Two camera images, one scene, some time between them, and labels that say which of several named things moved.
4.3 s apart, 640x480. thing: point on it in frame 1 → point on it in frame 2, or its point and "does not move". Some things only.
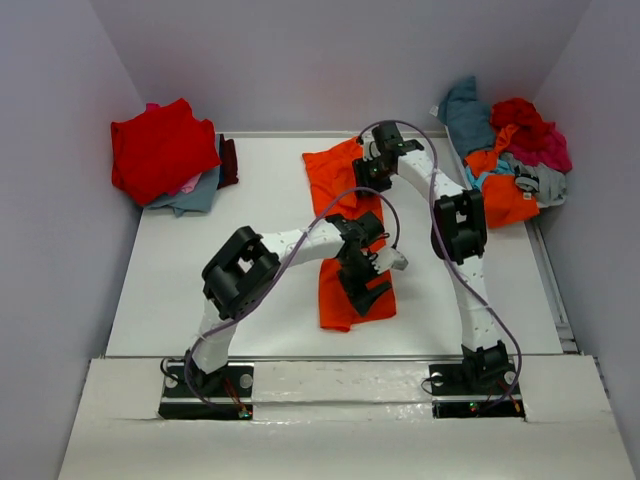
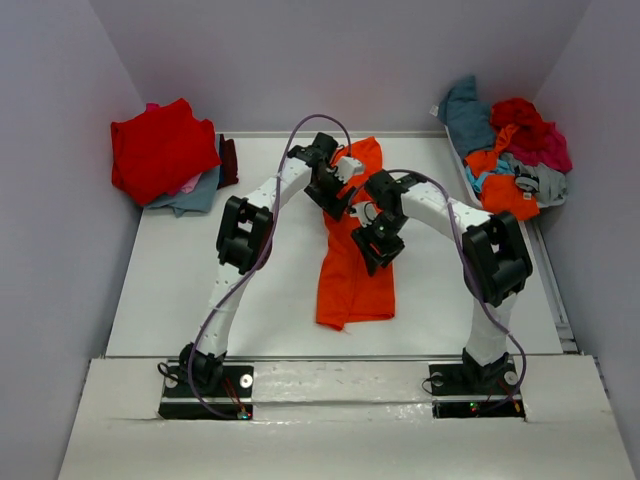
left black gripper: x=360 y=298 → x=330 y=204
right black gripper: x=364 y=177 → x=364 y=237
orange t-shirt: x=336 y=192 does not move
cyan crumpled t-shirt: x=502 y=168 does not move
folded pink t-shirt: x=189 y=187 does not move
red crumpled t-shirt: x=523 y=113 does not move
